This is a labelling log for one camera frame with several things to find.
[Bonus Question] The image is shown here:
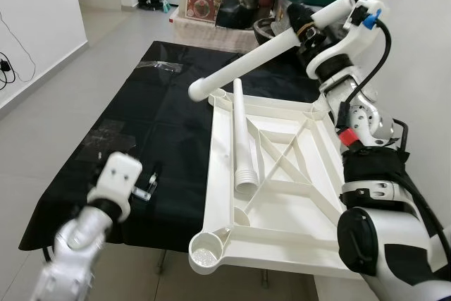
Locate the white plastic table top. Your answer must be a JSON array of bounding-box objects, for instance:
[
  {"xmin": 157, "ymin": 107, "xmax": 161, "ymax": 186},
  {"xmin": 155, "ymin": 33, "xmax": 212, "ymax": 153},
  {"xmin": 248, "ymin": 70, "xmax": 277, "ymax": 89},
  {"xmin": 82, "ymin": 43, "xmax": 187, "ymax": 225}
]
[{"xmin": 188, "ymin": 90, "xmax": 369, "ymax": 277}]

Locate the black wok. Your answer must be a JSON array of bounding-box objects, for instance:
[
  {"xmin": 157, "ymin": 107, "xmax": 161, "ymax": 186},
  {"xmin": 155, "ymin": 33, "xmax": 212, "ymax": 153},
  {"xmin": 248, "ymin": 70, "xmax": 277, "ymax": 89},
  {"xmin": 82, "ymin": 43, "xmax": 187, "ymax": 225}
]
[{"xmin": 252, "ymin": 18, "xmax": 297, "ymax": 42}]

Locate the black tablecloth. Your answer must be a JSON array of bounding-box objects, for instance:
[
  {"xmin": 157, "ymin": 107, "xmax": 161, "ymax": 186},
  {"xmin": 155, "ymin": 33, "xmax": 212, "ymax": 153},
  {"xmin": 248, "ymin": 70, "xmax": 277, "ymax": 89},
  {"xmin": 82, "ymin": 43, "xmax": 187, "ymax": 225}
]
[{"xmin": 18, "ymin": 40, "xmax": 451, "ymax": 254}]

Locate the clear tape patch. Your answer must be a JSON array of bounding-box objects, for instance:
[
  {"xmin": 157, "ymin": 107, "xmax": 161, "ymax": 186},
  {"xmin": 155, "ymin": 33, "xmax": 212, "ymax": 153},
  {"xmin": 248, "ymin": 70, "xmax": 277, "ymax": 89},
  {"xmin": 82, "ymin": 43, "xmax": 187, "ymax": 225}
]
[{"xmin": 83, "ymin": 121, "xmax": 139, "ymax": 165}]

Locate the clear tape strip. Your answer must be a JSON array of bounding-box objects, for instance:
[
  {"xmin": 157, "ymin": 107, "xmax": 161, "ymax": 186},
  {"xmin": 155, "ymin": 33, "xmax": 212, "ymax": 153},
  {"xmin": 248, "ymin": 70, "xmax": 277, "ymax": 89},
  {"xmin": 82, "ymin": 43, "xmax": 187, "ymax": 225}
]
[{"xmin": 137, "ymin": 61, "xmax": 185, "ymax": 75}]

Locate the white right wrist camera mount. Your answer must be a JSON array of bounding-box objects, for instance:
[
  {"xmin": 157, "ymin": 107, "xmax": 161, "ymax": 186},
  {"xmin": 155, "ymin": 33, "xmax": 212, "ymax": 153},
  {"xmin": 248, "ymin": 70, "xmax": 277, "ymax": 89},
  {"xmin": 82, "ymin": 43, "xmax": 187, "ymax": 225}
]
[{"xmin": 310, "ymin": 0, "xmax": 385, "ymax": 70}]

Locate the grey metal table frame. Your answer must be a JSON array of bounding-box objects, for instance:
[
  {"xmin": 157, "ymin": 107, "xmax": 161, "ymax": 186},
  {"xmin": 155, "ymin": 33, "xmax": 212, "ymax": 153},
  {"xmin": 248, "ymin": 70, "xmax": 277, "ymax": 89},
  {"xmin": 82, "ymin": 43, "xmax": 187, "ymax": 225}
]
[{"xmin": 156, "ymin": 248, "xmax": 273, "ymax": 290}]

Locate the black wall cable bundle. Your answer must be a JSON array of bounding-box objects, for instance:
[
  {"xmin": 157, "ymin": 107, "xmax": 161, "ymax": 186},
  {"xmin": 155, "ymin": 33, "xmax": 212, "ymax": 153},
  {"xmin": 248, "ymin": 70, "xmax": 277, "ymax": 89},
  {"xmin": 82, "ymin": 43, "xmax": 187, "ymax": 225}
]
[{"xmin": 0, "ymin": 0, "xmax": 75, "ymax": 92}]

